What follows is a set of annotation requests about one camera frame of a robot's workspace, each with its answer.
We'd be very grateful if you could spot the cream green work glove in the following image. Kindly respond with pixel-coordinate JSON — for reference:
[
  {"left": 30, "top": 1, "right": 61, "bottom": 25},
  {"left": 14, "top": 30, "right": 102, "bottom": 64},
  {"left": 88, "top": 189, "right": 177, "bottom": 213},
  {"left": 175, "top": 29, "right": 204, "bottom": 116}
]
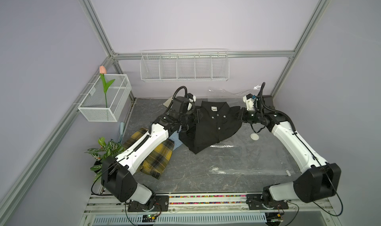
[{"left": 163, "top": 98, "right": 173, "bottom": 107}]

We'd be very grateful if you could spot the white wire wall shelf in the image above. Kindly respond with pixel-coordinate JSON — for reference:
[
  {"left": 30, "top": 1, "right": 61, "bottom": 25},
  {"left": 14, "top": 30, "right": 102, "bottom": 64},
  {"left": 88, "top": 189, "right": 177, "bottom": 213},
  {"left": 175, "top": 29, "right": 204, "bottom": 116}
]
[{"left": 140, "top": 49, "right": 230, "bottom": 82}]

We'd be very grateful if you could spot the pink artificial tulip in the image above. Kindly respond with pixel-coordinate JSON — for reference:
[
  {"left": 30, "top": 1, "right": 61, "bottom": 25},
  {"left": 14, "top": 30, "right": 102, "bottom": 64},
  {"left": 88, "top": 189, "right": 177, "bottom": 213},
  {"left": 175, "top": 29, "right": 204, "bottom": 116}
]
[{"left": 99, "top": 66, "right": 115, "bottom": 108}]

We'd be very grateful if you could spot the clear plastic vacuum bag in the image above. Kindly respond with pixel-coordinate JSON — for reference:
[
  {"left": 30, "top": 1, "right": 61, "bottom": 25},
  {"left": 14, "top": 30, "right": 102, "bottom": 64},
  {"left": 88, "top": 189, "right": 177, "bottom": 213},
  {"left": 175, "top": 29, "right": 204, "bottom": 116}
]
[{"left": 205, "top": 84, "right": 301, "bottom": 176}]

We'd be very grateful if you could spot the white wire side basket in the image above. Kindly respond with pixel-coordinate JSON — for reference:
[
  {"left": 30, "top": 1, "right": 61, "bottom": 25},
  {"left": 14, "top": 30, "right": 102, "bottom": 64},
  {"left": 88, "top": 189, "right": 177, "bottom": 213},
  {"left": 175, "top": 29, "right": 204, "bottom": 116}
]
[{"left": 73, "top": 74, "right": 132, "bottom": 122}]

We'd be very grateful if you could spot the black shirt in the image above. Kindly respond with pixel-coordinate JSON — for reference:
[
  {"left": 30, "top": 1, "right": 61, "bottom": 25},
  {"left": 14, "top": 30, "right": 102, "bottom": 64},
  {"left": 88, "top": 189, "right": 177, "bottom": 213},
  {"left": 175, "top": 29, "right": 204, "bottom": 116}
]
[{"left": 179, "top": 101, "right": 242, "bottom": 154}]

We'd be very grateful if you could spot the green potted plant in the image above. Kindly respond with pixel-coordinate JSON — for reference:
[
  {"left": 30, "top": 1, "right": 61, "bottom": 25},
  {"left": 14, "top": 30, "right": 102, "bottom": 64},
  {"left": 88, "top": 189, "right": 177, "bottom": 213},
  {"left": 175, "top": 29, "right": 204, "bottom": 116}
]
[{"left": 85, "top": 137, "right": 126, "bottom": 180}]

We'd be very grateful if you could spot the yellow plaid shirt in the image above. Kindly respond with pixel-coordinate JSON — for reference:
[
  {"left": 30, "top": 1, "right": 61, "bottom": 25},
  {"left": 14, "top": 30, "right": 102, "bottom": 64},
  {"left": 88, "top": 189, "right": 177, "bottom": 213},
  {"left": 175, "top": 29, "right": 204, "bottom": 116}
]
[{"left": 123, "top": 128, "right": 175, "bottom": 179}]

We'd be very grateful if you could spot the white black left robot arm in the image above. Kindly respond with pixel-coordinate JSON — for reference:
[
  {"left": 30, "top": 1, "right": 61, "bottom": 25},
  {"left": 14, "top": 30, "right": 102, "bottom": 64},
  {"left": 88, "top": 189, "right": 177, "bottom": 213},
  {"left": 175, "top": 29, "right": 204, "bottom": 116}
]
[{"left": 100, "top": 93, "right": 196, "bottom": 211}]

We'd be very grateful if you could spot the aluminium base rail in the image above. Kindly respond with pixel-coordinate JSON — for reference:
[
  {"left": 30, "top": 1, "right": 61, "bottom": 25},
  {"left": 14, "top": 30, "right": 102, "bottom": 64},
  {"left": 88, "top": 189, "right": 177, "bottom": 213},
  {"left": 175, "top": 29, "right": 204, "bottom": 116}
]
[{"left": 80, "top": 192, "right": 340, "bottom": 217}]

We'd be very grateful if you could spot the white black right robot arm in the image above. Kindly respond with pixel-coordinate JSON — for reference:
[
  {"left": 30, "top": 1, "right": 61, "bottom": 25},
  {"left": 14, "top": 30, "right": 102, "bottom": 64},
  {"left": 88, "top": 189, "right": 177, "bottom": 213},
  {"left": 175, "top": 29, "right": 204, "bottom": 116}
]
[{"left": 238, "top": 94, "right": 341, "bottom": 209}]

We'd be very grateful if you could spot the white vacuum bag valve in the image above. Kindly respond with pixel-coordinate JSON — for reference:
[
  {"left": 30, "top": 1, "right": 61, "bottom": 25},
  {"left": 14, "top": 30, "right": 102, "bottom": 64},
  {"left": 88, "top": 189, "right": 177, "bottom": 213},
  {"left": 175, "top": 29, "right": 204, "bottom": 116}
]
[{"left": 250, "top": 133, "right": 260, "bottom": 141}]

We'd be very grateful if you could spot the light blue folded shirt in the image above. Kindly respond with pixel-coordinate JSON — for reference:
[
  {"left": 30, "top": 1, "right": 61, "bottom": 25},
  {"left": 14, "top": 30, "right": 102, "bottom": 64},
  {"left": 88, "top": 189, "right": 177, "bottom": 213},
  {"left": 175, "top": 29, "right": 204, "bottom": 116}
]
[{"left": 169, "top": 132, "right": 183, "bottom": 150}]

